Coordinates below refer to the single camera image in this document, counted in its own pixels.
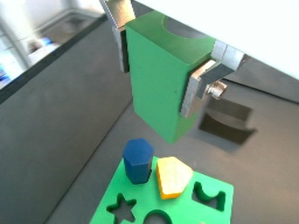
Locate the gripper right finger 1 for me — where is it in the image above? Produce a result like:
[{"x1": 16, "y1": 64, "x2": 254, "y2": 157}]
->
[{"x1": 180, "y1": 40, "x2": 248, "y2": 118}]

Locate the gripper left finger 1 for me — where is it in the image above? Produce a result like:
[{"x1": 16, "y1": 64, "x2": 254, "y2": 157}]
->
[{"x1": 99, "y1": 0, "x2": 136, "y2": 73}]

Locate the green arch block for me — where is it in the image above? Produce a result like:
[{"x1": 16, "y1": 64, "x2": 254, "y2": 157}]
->
[{"x1": 125, "y1": 11, "x2": 215, "y2": 144}]

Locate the green shape sorter board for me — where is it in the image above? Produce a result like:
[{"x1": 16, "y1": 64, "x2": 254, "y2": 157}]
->
[{"x1": 89, "y1": 157, "x2": 234, "y2": 224}]

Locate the blue hexagon block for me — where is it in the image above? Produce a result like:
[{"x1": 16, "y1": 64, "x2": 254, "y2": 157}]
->
[{"x1": 123, "y1": 138, "x2": 155, "y2": 185}]

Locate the yellow pentagon block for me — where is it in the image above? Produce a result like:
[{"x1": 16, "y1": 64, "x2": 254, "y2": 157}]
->
[{"x1": 156, "y1": 157, "x2": 194, "y2": 200}]

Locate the black curved holder bracket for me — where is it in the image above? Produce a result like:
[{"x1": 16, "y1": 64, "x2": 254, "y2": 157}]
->
[{"x1": 199, "y1": 98, "x2": 256, "y2": 144}]

